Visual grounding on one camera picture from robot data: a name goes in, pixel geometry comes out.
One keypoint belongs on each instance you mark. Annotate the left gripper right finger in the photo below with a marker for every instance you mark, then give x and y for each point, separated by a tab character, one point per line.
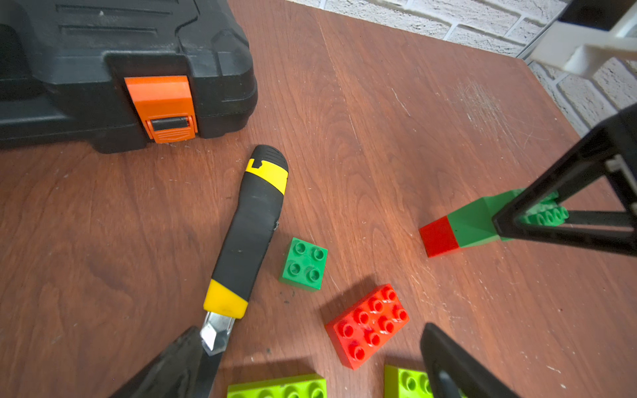
452	370

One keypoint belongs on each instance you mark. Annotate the small dark green lego brick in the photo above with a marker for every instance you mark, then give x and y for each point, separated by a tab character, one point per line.
472	224

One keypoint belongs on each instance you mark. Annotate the red 2x4 lego brick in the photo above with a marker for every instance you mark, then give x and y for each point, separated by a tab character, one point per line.
361	330

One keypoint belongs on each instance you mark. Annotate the black plastic tool case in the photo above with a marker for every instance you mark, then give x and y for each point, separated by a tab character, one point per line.
122	74

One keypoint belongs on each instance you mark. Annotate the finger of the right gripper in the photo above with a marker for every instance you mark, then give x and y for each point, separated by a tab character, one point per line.
608	153

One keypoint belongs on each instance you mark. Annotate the small red lego brick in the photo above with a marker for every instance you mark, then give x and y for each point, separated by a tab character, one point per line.
438	238

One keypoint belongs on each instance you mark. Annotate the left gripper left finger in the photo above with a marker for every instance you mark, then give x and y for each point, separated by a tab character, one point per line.
183	369

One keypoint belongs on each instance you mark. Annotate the lime 2x4 lego brick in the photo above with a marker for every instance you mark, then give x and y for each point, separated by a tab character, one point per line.
304	386

